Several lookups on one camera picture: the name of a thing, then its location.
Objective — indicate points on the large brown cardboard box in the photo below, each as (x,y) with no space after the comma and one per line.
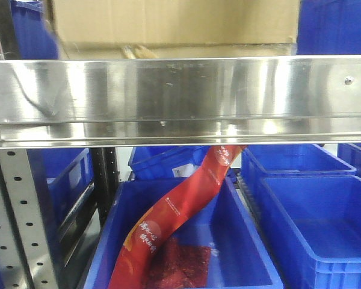
(172,29)

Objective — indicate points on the blue plastic bin left shelf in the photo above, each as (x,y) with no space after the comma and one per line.
(68,172)

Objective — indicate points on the perforated steel shelf upright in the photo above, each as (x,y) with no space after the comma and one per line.
(24,253)

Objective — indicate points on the blue plastic bin rear centre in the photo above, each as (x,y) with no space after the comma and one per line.
(161,162)

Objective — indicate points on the blue plastic bin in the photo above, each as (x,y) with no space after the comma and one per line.
(161,162)
(313,226)
(284,160)
(239,258)
(351,153)

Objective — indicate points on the blue plastic bin rear right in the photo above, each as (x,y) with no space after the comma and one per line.
(284,160)

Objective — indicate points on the red printed snack bag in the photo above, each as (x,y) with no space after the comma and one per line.
(168,214)

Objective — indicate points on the blue plastic bin front centre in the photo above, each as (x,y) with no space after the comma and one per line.
(239,258)

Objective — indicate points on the blue plastic bin front right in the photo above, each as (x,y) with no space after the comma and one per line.
(313,226)

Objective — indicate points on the blue bin upper left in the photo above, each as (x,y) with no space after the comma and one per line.
(34,40)

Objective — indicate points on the blue plastic bin far right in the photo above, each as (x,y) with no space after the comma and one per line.
(351,153)

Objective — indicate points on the blue bin upper right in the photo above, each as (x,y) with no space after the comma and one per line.
(329,28)

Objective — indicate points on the stainless steel shelf rail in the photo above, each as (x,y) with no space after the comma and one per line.
(211,101)

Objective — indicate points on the black perforated shelf post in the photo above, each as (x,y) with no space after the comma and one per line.
(106,179)

